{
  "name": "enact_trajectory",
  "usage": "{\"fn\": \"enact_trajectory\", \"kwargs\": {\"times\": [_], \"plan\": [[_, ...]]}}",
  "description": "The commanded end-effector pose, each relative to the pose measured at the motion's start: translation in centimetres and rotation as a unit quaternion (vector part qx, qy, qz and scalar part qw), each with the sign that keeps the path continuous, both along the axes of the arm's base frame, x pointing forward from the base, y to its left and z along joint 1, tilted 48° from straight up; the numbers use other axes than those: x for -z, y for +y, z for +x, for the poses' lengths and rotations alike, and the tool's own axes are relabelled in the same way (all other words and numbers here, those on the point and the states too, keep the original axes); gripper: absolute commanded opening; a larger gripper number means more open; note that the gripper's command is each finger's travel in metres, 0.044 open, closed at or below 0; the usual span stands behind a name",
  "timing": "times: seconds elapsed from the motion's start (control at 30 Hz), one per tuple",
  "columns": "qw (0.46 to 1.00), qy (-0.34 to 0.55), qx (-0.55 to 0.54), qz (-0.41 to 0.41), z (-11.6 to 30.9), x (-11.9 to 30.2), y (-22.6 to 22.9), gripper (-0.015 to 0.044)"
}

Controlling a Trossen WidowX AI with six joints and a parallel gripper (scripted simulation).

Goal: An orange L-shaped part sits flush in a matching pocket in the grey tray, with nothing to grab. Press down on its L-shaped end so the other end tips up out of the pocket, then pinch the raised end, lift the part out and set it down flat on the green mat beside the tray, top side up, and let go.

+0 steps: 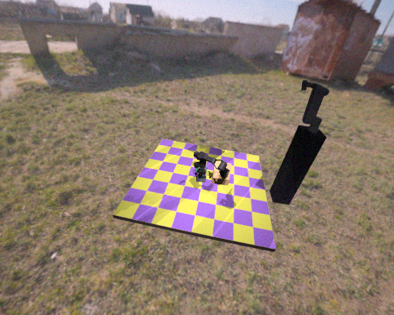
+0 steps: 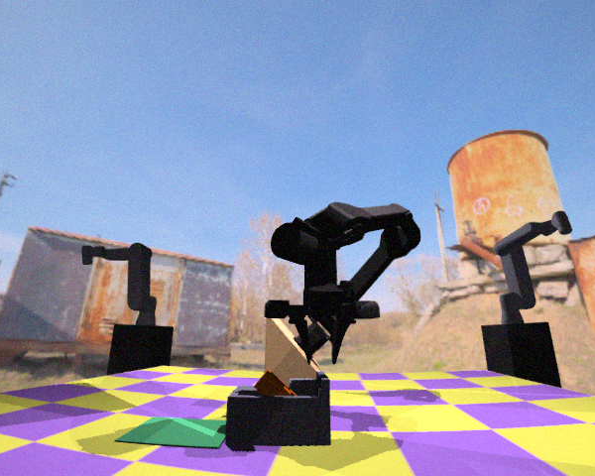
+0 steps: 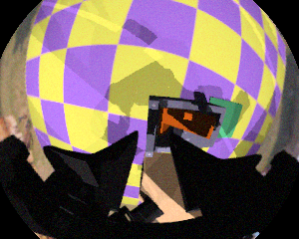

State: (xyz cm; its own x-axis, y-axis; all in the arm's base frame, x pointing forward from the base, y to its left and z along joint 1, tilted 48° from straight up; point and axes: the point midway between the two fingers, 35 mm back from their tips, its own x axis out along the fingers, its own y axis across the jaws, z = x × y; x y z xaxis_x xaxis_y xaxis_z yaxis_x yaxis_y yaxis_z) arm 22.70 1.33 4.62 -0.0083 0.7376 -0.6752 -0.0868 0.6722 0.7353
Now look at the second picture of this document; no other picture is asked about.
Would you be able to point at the orange l-shaped part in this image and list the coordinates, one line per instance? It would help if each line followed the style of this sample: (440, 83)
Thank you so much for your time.
(271, 385)

